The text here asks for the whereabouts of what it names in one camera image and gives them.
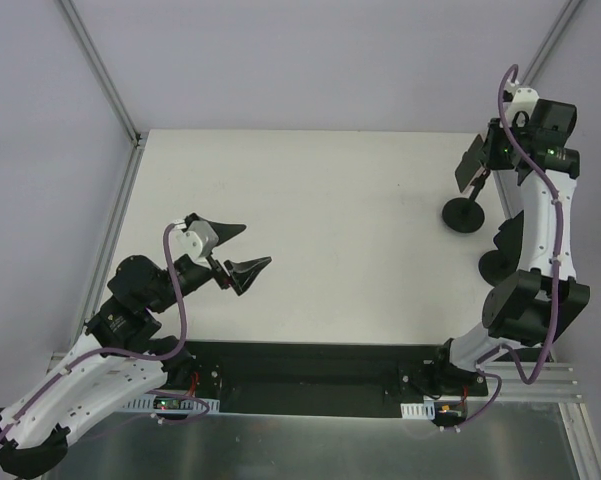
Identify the pink case smartphone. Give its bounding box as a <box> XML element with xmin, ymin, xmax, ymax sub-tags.
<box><xmin>454</xmin><ymin>151</ymin><xmax>486</xmax><ymax>194</ymax></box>

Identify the black gooseneck phone stand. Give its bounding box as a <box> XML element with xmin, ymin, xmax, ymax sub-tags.
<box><xmin>441</xmin><ymin>171</ymin><xmax>490</xmax><ymax>234</ymax></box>

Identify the black case smartphone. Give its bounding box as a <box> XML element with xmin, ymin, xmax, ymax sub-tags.
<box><xmin>493</xmin><ymin>210</ymin><xmax>524</xmax><ymax>264</ymax></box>

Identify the black round-base phone stand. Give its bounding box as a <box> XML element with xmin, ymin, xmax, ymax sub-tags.
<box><xmin>478</xmin><ymin>250</ymin><xmax>519</xmax><ymax>287</ymax></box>

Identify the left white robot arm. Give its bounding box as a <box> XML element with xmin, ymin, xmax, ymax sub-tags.
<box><xmin>0</xmin><ymin>213</ymin><xmax>271</xmax><ymax>479</ymax></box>

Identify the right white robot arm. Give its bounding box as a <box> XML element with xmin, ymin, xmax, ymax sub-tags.
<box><xmin>430</xmin><ymin>94</ymin><xmax>590</xmax><ymax>395</ymax></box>

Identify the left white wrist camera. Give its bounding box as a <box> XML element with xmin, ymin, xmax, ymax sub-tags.
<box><xmin>173</xmin><ymin>215</ymin><xmax>219</xmax><ymax>262</ymax></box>

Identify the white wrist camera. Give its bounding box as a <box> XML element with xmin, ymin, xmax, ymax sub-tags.
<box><xmin>502</xmin><ymin>80</ymin><xmax>539</xmax><ymax>128</ymax></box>
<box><xmin>173</xmin><ymin>215</ymin><xmax>219</xmax><ymax>262</ymax></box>

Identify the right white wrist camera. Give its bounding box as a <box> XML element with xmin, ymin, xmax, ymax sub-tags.
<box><xmin>502</xmin><ymin>80</ymin><xmax>539</xmax><ymax>128</ymax></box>

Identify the right aluminium frame post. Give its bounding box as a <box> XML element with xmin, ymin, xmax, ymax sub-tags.
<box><xmin>520</xmin><ymin>0</ymin><xmax>587</xmax><ymax>86</ymax></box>

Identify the aluminium frame post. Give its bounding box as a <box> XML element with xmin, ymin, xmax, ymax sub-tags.
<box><xmin>520</xmin><ymin>0</ymin><xmax>587</xmax><ymax>86</ymax></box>
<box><xmin>54</xmin><ymin>0</ymin><xmax>143</xmax><ymax>147</ymax></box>

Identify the left white cable duct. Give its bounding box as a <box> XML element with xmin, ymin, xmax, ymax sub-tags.
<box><xmin>120</xmin><ymin>394</ymin><xmax>220</xmax><ymax>415</ymax></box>

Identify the white cable duct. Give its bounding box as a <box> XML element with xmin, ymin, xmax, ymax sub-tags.
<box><xmin>400</xmin><ymin>399</ymin><xmax>435</xmax><ymax>421</ymax></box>
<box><xmin>120</xmin><ymin>394</ymin><xmax>220</xmax><ymax>415</ymax></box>

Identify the right white cable duct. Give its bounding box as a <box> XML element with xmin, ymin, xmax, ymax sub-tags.
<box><xmin>400</xmin><ymin>399</ymin><xmax>435</xmax><ymax>421</ymax></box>

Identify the left aluminium frame post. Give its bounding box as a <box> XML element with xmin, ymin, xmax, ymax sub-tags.
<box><xmin>54</xmin><ymin>0</ymin><xmax>143</xmax><ymax>147</ymax></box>

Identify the aluminium rail bar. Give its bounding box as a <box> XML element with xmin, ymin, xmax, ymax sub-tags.
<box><xmin>484</xmin><ymin>362</ymin><xmax>584</xmax><ymax>403</ymax></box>

